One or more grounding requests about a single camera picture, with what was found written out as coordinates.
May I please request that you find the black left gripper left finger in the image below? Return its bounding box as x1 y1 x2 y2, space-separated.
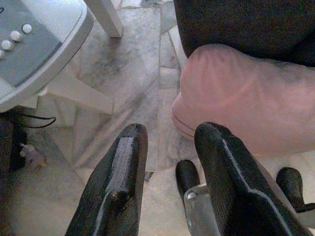
65 122 149 236

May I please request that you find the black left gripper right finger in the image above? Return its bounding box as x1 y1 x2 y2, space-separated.
175 121 315 236

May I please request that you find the pink soft pillow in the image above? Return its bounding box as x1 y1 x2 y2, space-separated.
171 43 315 157

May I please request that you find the small pale floor scrap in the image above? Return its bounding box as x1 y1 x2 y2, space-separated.
19 143 47 170

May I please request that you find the dark brown fabric sofa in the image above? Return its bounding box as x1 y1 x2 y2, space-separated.
173 0 315 67

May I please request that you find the dark brown armchair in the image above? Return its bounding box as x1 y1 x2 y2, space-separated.
0 115 28 236

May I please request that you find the white Khind standing fan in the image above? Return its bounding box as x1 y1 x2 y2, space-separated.
0 0 124 116

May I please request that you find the black fan power cable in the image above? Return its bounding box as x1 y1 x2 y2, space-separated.
23 114 57 129

